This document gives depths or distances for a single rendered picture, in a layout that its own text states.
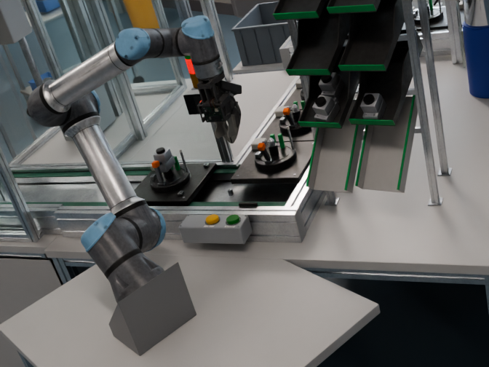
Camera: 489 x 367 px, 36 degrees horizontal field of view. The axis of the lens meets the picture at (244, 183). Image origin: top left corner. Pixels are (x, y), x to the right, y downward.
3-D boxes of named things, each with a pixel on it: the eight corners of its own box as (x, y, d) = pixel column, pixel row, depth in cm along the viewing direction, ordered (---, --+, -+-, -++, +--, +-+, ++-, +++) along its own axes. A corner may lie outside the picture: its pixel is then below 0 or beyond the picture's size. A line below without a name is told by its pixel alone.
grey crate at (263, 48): (343, 57, 411) (335, 17, 400) (240, 67, 438) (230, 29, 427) (362, 28, 443) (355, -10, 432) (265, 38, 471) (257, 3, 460)
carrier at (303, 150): (300, 183, 237) (291, 148, 231) (231, 184, 247) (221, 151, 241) (321, 145, 255) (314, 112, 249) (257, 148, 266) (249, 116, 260)
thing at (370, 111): (380, 124, 204) (372, 108, 199) (365, 123, 207) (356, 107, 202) (389, 99, 208) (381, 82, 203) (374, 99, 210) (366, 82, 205)
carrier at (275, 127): (322, 145, 255) (315, 111, 249) (257, 147, 266) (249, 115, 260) (341, 112, 274) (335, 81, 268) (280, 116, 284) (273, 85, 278)
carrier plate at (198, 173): (188, 206, 241) (186, 200, 240) (126, 206, 252) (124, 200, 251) (217, 167, 260) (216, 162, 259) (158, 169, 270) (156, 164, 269)
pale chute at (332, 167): (352, 193, 217) (346, 190, 213) (312, 189, 224) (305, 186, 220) (369, 100, 221) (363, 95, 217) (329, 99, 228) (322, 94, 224)
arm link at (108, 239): (96, 281, 200) (66, 241, 203) (126, 267, 212) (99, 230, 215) (121, 255, 195) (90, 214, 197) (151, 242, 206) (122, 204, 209)
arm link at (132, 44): (1, 98, 207) (128, 14, 182) (30, 95, 216) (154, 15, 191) (18, 137, 206) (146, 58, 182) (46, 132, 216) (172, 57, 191)
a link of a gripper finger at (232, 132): (225, 151, 207) (217, 121, 202) (233, 140, 211) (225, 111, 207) (236, 151, 205) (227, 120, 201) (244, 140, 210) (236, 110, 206)
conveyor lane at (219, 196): (292, 230, 231) (286, 203, 226) (73, 226, 268) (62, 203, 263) (319, 181, 253) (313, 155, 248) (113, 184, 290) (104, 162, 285)
